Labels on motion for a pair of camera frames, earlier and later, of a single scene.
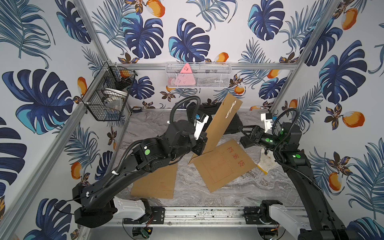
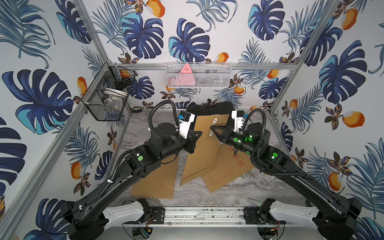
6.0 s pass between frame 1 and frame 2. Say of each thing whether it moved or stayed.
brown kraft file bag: stayed
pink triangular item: stayed
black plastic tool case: stayed
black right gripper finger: moved
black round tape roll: stayed
